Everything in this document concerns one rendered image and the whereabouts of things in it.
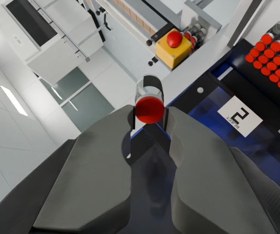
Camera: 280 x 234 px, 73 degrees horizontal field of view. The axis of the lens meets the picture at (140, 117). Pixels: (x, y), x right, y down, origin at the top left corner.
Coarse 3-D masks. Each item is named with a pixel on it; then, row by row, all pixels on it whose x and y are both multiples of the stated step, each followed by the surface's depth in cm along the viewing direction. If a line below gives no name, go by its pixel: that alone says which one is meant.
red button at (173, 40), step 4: (172, 32) 48; (176, 32) 48; (168, 36) 48; (172, 36) 48; (176, 36) 47; (180, 36) 48; (168, 40) 48; (172, 40) 47; (176, 40) 47; (180, 40) 48; (168, 44) 49; (172, 44) 48; (176, 44) 48
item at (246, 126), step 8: (232, 104) 45; (240, 104) 45; (224, 112) 45; (232, 112) 45; (240, 112) 45; (248, 112) 44; (232, 120) 44; (240, 120) 44; (248, 120) 44; (256, 120) 44; (240, 128) 44; (248, 128) 44
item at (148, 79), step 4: (144, 76) 15; (148, 76) 15; (152, 76) 15; (144, 80) 15; (148, 80) 14; (152, 80) 14; (156, 80) 15; (144, 84) 14; (148, 84) 14; (152, 84) 14; (156, 84) 14; (160, 84) 15; (160, 88) 14
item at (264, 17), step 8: (264, 0) 33; (272, 0) 35; (264, 8) 37; (272, 8) 36; (256, 16) 38; (264, 16) 38; (272, 16) 37; (248, 24) 38; (256, 24) 41; (264, 24) 39; (272, 24) 38; (248, 32) 44; (256, 32) 42; (264, 32) 41; (240, 40) 46; (248, 40) 45; (256, 40) 44
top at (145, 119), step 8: (152, 96) 12; (136, 104) 12; (144, 104) 12; (152, 104) 12; (160, 104) 12; (136, 112) 13; (144, 112) 13; (152, 112) 13; (160, 112) 13; (144, 120) 13; (152, 120) 13
